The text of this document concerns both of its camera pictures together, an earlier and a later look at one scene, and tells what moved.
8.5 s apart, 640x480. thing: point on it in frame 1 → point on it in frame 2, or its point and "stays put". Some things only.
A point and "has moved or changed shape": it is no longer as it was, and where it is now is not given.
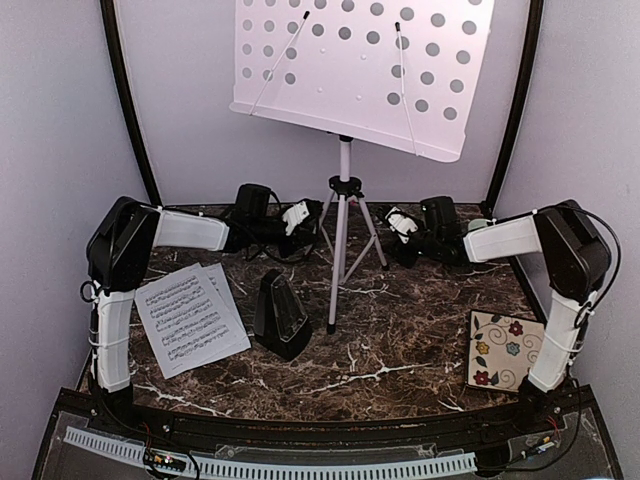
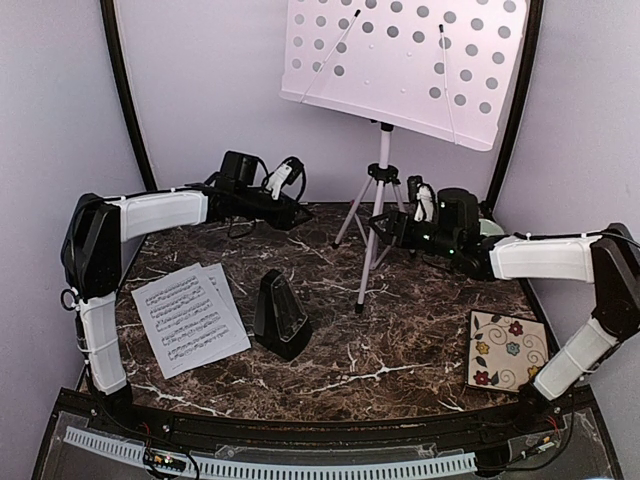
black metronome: x=282 y=328 stays put
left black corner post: x=108 y=10 stays put
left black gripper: x=298 y=240 → x=282 y=218
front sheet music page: x=188 y=321 stays put
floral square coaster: x=500 y=350 stays put
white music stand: x=398 y=75 has moved or changed shape
